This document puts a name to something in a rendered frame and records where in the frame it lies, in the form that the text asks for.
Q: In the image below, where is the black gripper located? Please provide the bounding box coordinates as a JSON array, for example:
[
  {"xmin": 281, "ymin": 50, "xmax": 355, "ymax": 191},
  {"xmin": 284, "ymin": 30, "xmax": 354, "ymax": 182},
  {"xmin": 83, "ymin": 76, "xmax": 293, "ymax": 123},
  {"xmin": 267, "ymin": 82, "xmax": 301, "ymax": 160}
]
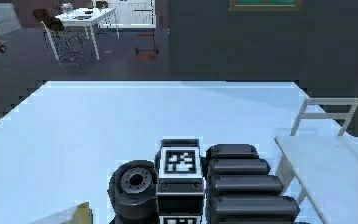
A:
[{"xmin": 107, "ymin": 159, "xmax": 159, "ymax": 224}]

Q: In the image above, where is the yellow box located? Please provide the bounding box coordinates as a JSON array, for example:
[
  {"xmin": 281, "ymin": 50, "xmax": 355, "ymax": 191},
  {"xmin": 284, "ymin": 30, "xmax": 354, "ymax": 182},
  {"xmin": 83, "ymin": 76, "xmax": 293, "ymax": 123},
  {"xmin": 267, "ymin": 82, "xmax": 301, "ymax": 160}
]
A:
[{"xmin": 30, "ymin": 201, "xmax": 94, "ymax": 224}]

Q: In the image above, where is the red stool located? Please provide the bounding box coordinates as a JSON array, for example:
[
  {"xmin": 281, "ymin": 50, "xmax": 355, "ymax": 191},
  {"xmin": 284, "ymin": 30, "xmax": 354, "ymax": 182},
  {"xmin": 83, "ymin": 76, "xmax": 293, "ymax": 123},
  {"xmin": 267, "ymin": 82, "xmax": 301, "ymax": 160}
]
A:
[{"xmin": 134, "ymin": 31, "xmax": 161, "ymax": 62}]

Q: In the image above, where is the white cupboard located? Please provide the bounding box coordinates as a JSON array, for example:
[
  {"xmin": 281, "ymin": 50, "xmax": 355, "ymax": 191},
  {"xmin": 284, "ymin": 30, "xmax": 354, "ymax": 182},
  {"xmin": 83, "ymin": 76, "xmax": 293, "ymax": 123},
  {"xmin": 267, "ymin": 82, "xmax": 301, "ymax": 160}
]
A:
[{"xmin": 92, "ymin": 0, "xmax": 157, "ymax": 30}]

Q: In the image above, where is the white dining table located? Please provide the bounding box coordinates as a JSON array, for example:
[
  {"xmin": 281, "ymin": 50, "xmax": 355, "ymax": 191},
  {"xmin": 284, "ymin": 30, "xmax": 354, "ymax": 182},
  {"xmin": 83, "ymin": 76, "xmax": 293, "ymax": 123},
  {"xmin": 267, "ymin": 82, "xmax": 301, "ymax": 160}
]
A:
[{"xmin": 54, "ymin": 7, "xmax": 121, "ymax": 62}]

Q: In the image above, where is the glass jar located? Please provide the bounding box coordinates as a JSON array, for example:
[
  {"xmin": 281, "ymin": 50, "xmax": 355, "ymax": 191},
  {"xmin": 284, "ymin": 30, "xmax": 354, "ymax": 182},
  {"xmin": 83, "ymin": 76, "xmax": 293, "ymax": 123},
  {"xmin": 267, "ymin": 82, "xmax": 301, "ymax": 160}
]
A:
[{"xmin": 60, "ymin": 2, "xmax": 74, "ymax": 16}]

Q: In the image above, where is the framed green picture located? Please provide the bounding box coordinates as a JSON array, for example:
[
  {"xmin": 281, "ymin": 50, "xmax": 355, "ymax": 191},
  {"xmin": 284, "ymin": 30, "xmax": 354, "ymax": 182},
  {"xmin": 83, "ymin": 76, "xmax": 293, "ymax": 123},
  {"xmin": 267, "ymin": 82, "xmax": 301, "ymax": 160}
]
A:
[{"xmin": 228, "ymin": 0, "xmax": 303, "ymax": 13}]

